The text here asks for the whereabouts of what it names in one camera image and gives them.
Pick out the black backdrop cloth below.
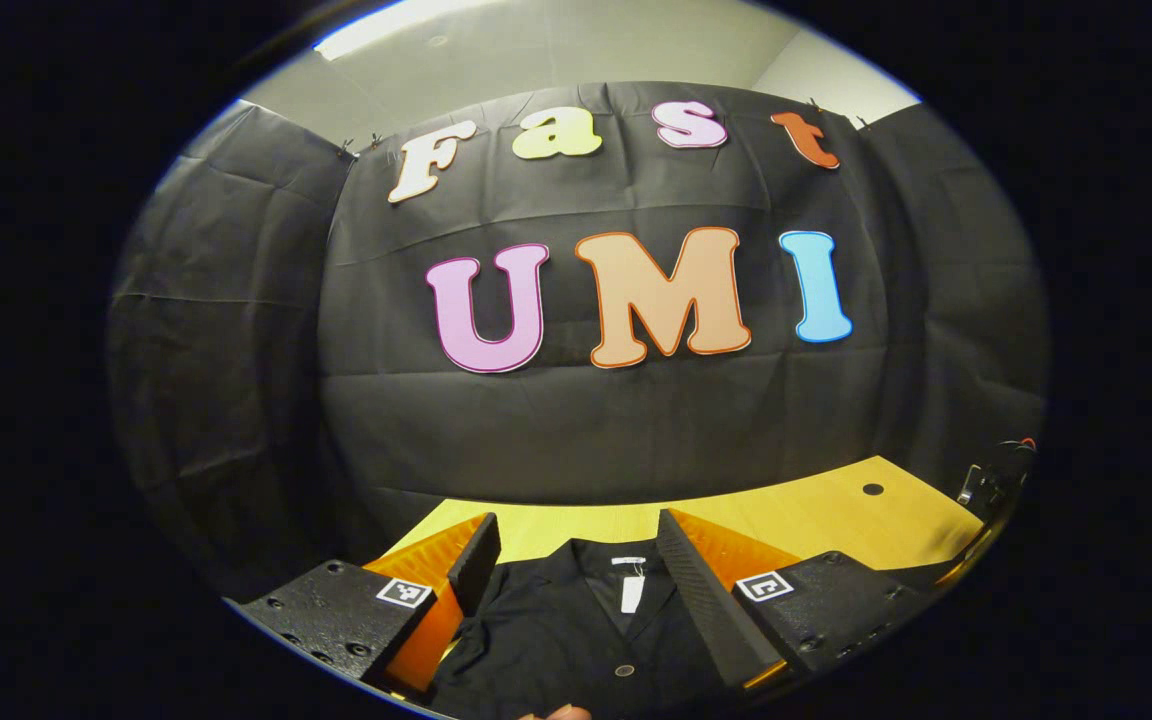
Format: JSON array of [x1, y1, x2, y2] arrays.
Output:
[[106, 80, 1052, 601]]

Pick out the black jacket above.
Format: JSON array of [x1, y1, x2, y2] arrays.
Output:
[[426, 538, 757, 720]]

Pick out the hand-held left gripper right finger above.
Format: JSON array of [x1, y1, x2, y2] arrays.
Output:
[[656, 508, 957, 691]]

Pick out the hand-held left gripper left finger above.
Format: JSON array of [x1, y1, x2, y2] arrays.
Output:
[[226, 512, 502, 696]]

